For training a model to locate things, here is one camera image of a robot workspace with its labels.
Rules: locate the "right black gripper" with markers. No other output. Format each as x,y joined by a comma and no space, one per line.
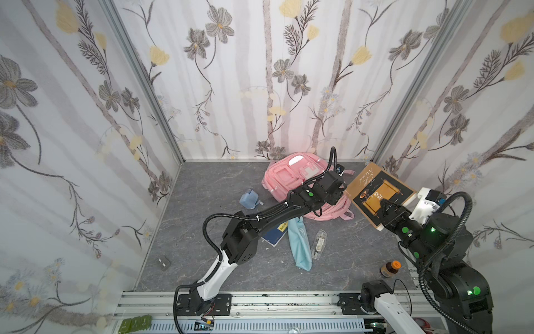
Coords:
392,212

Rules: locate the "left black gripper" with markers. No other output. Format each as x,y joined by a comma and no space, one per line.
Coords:
334,184

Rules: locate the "brown and black book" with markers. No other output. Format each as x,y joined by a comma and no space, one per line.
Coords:
372,188

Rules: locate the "blue book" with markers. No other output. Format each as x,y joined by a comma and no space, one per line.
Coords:
274,236

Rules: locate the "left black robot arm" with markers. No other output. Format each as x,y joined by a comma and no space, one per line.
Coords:
241,236

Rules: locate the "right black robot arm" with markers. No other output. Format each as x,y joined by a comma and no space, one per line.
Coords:
434,234

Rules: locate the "clear plastic case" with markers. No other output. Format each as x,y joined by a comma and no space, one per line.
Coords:
319,244

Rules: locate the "teal pencil case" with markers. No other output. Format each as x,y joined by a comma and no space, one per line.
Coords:
299,243

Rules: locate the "light blue pencil sharpener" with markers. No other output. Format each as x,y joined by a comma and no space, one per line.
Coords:
250,200

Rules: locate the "brown bottle orange cap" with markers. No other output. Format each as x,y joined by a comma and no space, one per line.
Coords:
390,269

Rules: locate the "green circuit board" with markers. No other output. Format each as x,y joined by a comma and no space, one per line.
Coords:
135,324

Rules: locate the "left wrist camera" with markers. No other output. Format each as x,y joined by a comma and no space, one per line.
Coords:
339,169

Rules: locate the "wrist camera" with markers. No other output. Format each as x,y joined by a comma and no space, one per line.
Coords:
339,169
428,201

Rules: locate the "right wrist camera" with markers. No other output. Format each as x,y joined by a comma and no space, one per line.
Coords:
428,201

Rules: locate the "white cable duct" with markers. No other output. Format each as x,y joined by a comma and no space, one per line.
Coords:
276,326

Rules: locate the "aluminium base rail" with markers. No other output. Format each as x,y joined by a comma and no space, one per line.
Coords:
406,312

